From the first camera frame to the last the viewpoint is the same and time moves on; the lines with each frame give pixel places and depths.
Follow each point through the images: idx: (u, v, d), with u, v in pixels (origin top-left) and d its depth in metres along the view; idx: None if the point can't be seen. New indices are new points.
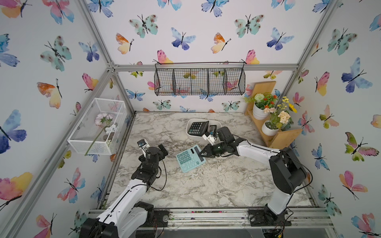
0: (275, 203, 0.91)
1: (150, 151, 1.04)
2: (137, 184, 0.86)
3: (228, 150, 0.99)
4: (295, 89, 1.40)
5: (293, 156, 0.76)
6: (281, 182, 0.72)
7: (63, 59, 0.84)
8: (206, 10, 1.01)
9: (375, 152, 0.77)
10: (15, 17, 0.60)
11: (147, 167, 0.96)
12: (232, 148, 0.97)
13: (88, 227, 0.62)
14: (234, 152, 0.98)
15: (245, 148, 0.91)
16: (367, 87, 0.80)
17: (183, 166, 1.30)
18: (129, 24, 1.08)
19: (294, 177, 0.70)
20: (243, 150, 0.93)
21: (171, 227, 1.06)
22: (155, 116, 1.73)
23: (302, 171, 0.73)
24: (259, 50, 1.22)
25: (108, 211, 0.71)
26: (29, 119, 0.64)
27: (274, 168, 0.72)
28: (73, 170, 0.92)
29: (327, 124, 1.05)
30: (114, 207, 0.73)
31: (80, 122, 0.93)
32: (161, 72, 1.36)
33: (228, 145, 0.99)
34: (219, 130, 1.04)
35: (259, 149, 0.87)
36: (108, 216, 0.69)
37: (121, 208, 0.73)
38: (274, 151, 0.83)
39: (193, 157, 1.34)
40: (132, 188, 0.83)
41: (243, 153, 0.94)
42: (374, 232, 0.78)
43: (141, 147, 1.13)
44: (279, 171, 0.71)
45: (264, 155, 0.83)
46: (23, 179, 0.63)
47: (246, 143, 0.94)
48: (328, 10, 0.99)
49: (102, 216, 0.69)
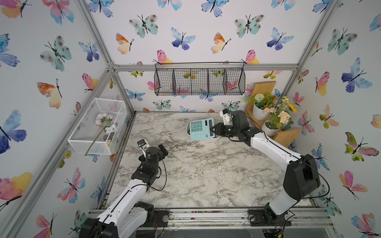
0: (277, 204, 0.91)
1: (150, 151, 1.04)
2: (137, 184, 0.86)
3: (240, 138, 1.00)
4: (295, 89, 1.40)
5: (314, 165, 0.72)
6: (291, 187, 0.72)
7: (63, 59, 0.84)
8: (206, 10, 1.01)
9: (375, 151, 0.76)
10: (15, 17, 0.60)
11: (147, 167, 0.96)
12: (245, 137, 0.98)
13: (88, 227, 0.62)
14: (247, 141, 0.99)
15: (260, 142, 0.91)
16: (367, 87, 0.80)
17: (193, 134, 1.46)
18: (129, 24, 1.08)
19: (307, 185, 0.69)
20: (258, 144, 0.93)
21: (171, 227, 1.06)
22: (155, 116, 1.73)
23: (317, 182, 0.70)
24: (259, 50, 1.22)
25: (108, 211, 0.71)
26: (29, 119, 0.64)
27: (290, 173, 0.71)
28: (73, 170, 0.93)
29: (327, 124, 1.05)
30: (114, 207, 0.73)
31: (80, 122, 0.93)
32: (161, 72, 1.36)
33: (242, 132, 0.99)
34: (236, 114, 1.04)
35: (277, 148, 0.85)
36: (108, 216, 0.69)
37: (121, 209, 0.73)
38: (293, 156, 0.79)
39: (204, 129, 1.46)
40: (132, 188, 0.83)
41: (257, 146, 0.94)
42: (374, 233, 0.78)
43: (141, 147, 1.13)
44: (292, 176, 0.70)
45: (281, 156, 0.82)
46: (23, 179, 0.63)
47: (264, 137, 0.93)
48: (328, 10, 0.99)
49: (101, 216, 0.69)
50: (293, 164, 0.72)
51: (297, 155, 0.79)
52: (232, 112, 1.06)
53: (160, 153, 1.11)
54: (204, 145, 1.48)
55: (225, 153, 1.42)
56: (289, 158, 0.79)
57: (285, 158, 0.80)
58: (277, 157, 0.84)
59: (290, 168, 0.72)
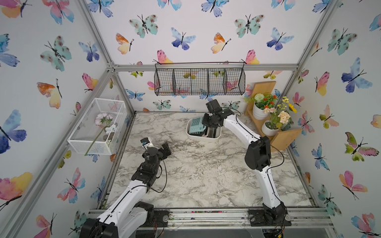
0: (264, 194, 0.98)
1: (149, 153, 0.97)
2: (137, 184, 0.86)
3: (215, 120, 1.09)
4: (295, 89, 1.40)
5: (268, 144, 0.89)
6: (250, 159, 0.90)
7: (63, 59, 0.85)
8: (206, 10, 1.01)
9: (375, 151, 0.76)
10: (15, 17, 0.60)
11: (147, 168, 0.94)
12: (219, 118, 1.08)
13: (88, 228, 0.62)
14: (220, 122, 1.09)
15: (230, 123, 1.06)
16: (367, 87, 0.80)
17: (191, 127, 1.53)
18: (129, 24, 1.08)
19: (261, 157, 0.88)
20: (229, 125, 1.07)
21: (171, 227, 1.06)
22: (155, 116, 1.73)
23: (268, 155, 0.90)
24: (259, 50, 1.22)
25: (109, 211, 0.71)
26: (28, 119, 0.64)
27: (249, 150, 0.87)
28: (73, 170, 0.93)
29: (327, 124, 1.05)
30: (115, 208, 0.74)
31: (80, 122, 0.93)
32: (161, 72, 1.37)
33: (217, 114, 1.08)
34: (208, 102, 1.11)
35: (242, 129, 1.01)
36: (109, 216, 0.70)
37: (122, 209, 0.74)
38: (254, 137, 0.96)
39: (200, 123, 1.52)
40: (132, 189, 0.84)
41: (228, 127, 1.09)
42: (374, 233, 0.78)
43: (144, 145, 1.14)
44: (251, 152, 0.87)
45: (245, 137, 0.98)
46: (23, 179, 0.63)
47: (234, 119, 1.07)
48: (328, 10, 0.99)
49: (102, 217, 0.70)
50: (253, 144, 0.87)
51: (257, 137, 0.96)
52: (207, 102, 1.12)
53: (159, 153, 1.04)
54: (204, 145, 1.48)
55: (225, 153, 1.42)
56: (250, 138, 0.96)
57: (248, 139, 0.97)
58: (241, 137, 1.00)
59: (249, 147, 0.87)
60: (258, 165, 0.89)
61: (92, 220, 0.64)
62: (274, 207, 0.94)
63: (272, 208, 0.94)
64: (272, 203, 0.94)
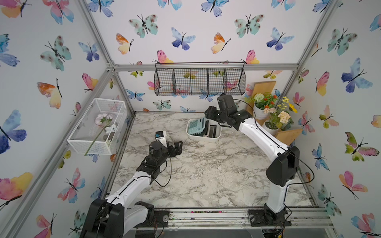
0: (273, 201, 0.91)
1: (153, 147, 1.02)
2: (142, 175, 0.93)
3: (228, 122, 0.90)
4: (295, 89, 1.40)
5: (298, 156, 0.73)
6: (272, 174, 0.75)
7: (63, 59, 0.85)
8: (206, 10, 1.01)
9: (375, 152, 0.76)
10: (15, 17, 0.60)
11: (151, 162, 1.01)
12: (234, 121, 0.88)
13: (95, 208, 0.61)
14: (235, 126, 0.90)
15: (249, 129, 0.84)
16: (367, 87, 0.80)
17: (189, 129, 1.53)
18: (129, 24, 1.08)
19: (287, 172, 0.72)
20: (246, 130, 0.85)
21: (171, 227, 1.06)
22: (155, 116, 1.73)
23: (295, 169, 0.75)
24: (259, 50, 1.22)
25: (116, 194, 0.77)
26: (29, 119, 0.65)
27: (275, 163, 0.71)
28: (73, 170, 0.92)
29: (327, 124, 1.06)
30: (121, 191, 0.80)
31: (80, 122, 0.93)
32: (161, 72, 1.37)
33: (230, 116, 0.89)
34: (222, 99, 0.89)
35: (266, 138, 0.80)
36: (116, 198, 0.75)
37: (128, 194, 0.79)
38: (282, 148, 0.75)
39: (199, 124, 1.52)
40: (137, 178, 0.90)
41: (245, 132, 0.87)
42: (374, 233, 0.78)
43: (158, 138, 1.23)
44: (276, 167, 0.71)
45: (269, 147, 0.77)
46: (23, 179, 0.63)
47: (254, 124, 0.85)
48: (328, 10, 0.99)
49: (109, 198, 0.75)
50: (282, 156, 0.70)
51: (285, 148, 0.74)
52: (218, 96, 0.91)
53: (163, 148, 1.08)
54: (204, 145, 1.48)
55: (225, 153, 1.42)
56: (277, 149, 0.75)
57: (274, 150, 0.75)
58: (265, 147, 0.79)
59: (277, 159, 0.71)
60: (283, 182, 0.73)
61: (99, 201, 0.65)
62: (278, 212, 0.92)
63: (276, 212, 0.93)
64: (279, 208, 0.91)
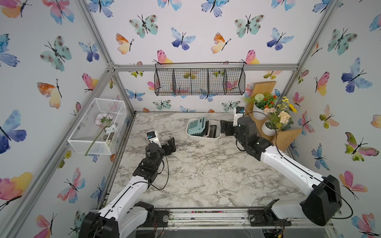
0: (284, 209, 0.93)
1: (150, 149, 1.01)
2: (138, 181, 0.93)
3: (248, 151, 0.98)
4: (295, 89, 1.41)
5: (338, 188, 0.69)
6: (311, 209, 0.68)
7: (63, 59, 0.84)
8: (206, 10, 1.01)
9: (375, 152, 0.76)
10: (15, 17, 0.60)
11: (148, 165, 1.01)
12: (254, 150, 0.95)
13: (89, 221, 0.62)
14: (256, 154, 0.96)
15: (272, 158, 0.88)
16: (367, 87, 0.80)
17: (190, 129, 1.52)
18: (129, 24, 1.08)
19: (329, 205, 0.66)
20: (270, 159, 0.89)
21: (171, 227, 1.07)
22: (155, 116, 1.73)
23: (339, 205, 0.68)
24: (259, 50, 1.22)
25: (110, 207, 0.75)
26: (28, 119, 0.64)
27: (312, 196, 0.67)
28: (73, 170, 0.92)
29: (327, 124, 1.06)
30: (115, 203, 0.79)
31: (80, 122, 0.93)
32: (161, 72, 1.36)
33: (250, 145, 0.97)
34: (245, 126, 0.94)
35: (295, 168, 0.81)
36: (110, 210, 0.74)
37: (122, 205, 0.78)
38: (314, 178, 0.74)
39: (199, 124, 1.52)
40: (133, 185, 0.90)
41: (268, 161, 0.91)
42: (374, 233, 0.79)
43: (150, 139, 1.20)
44: (313, 200, 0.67)
45: (299, 177, 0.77)
46: (23, 179, 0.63)
47: (277, 152, 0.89)
48: (328, 10, 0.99)
49: (103, 211, 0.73)
50: (319, 189, 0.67)
51: (319, 178, 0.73)
52: (241, 121, 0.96)
53: (161, 150, 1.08)
54: (204, 145, 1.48)
55: (225, 153, 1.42)
56: (310, 180, 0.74)
57: (307, 182, 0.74)
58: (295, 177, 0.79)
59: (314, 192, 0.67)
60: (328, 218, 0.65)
61: (93, 214, 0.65)
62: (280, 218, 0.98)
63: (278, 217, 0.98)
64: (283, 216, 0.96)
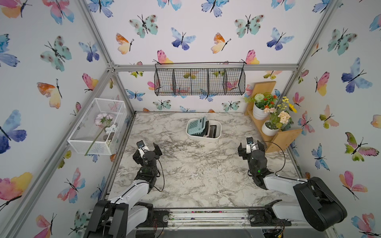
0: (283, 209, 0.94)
1: (147, 158, 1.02)
2: (141, 181, 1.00)
3: (256, 182, 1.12)
4: (295, 89, 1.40)
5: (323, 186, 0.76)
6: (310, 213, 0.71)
7: (63, 59, 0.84)
8: (206, 10, 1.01)
9: (375, 152, 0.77)
10: (16, 17, 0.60)
11: (147, 172, 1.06)
12: (260, 182, 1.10)
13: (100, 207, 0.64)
14: (262, 185, 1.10)
15: (271, 180, 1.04)
16: (367, 87, 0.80)
17: (190, 129, 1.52)
18: (129, 24, 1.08)
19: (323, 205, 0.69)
20: (270, 182, 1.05)
21: (171, 227, 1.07)
22: (155, 116, 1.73)
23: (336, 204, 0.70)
24: (259, 50, 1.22)
25: (119, 196, 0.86)
26: (28, 119, 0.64)
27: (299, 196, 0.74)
28: (73, 170, 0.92)
29: (327, 124, 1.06)
30: (124, 193, 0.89)
31: (80, 122, 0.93)
32: (161, 72, 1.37)
33: (257, 177, 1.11)
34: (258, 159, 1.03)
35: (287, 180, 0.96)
36: (119, 199, 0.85)
37: (130, 196, 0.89)
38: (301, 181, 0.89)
39: (199, 124, 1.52)
40: (137, 184, 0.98)
41: (271, 186, 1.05)
42: (374, 233, 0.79)
43: (140, 148, 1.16)
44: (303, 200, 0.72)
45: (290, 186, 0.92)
46: (23, 179, 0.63)
47: (273, 174, 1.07)
48: (328, 10, 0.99)
49: (113, 199, 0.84)
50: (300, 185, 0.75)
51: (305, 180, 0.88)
52: (255, 155, 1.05)
53: (158, 156, 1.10)
54: (204, 145, 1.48)
55: (225, 153, 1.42)
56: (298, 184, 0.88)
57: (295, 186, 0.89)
58: (286, 187, 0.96)
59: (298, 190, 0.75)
60: (327, 217, 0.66)
61: (102, 201, 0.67)
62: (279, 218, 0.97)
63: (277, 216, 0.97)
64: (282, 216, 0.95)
